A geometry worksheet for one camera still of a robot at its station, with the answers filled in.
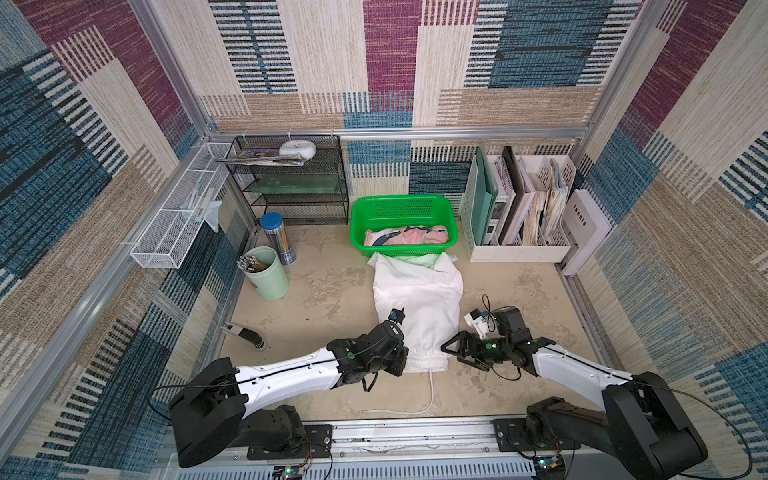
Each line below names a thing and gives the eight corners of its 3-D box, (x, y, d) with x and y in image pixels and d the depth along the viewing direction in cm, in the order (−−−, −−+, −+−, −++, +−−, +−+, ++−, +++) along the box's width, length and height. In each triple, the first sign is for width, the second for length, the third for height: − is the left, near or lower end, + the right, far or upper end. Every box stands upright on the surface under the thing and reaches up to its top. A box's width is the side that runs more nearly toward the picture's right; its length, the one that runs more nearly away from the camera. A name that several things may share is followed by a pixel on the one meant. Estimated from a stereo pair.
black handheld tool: (228, 333, 94) (220, 325, 89) (236, 324, 96) (228, 316, 91) (262, 352, 90) (256, 345, 86) (270, 343, 92) (264, 335, 87)
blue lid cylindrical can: (276, 267, 110) (257, 228, 94) (280, 251, 114) (263, 212, 99) (294, 267, 110) (279, 228, 94) (298, 251, 114) (284, 212, 99)
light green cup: (257, 300, 101) (239, 274, 89) (265, 273, 108) (250, 246, 96) (287, 300, 101) (273, 274, 89) (293, 273, 108) (281, 246, 96)
